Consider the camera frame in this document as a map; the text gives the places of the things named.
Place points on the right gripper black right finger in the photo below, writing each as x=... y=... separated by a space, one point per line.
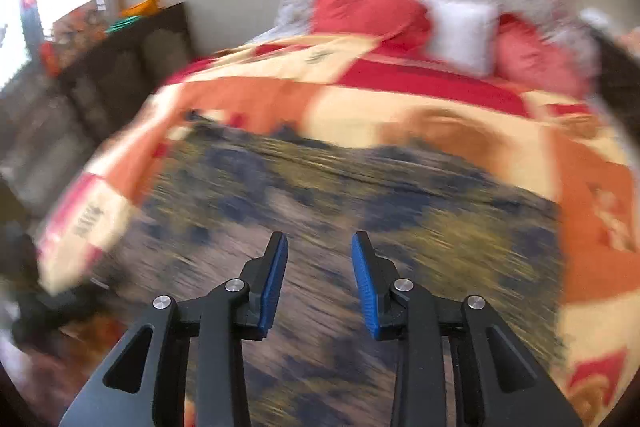
x=456 y=359

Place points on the dark floral patterned garment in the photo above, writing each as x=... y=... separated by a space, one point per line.
x=447 y=225

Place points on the right red heart cushion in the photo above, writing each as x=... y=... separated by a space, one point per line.
x=524 y=57

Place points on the orange basket on cabinet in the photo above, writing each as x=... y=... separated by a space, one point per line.
x=143 y=9

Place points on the orange red cream fleece blanket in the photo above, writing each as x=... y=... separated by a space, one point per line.
x=351 y=92

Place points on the dark carved wooden headboard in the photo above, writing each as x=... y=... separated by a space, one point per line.
x=619 y=83

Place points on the left red heart cushion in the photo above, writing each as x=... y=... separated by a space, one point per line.
x=403 y=24

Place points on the dark wooden side cabinet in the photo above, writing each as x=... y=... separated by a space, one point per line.
x=107 y=85

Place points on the small white pillow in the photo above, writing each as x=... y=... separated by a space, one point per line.
x=463 y=34

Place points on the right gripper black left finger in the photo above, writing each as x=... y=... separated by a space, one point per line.
x=142 y=380

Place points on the red heart cushion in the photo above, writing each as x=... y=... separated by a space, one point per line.
x=524 y=57
x=403 y=24

